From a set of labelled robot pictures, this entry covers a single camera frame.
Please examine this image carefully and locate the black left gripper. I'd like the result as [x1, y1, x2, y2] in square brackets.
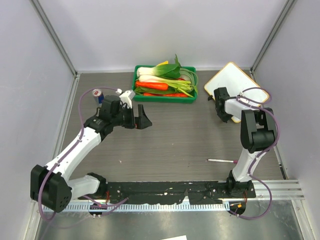
[111, 104, 152, 129]

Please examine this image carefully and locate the yellow framed whiteboard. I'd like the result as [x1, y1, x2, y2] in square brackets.
[204, 62, 273, 130]

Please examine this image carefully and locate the pink capped marker pen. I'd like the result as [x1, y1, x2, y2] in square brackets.
[207, 159, 238, 164]

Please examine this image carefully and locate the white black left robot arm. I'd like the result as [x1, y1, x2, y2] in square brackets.
[30, 90, 152, 213]

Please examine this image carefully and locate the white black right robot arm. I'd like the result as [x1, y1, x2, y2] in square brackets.
[213, 87, 280, 198]

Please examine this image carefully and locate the green plastic vegetable tray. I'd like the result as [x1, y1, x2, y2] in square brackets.
[132, 65, 199, 104]

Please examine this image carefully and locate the orange carrot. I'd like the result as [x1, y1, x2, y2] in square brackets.
[135, 81, 169, 91]

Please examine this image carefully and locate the white green leek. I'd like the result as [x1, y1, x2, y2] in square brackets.
[135, 75, 198, 95]

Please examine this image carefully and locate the red bull drink can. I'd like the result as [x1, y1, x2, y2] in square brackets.
[92, 88, 105, 105]

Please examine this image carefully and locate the green bok choy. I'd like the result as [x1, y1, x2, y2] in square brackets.
[136, 55, 182, 79]

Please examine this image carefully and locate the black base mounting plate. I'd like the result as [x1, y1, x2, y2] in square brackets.
[77, 180, 257, 205]

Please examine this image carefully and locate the white paper sheet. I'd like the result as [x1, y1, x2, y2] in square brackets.
[167, 235, 187, 240]

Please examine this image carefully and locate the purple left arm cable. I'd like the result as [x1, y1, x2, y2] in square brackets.
[37, 86, 130, 221]

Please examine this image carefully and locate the slotted cable duct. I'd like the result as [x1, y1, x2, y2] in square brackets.
[62, 200, 230, 213]

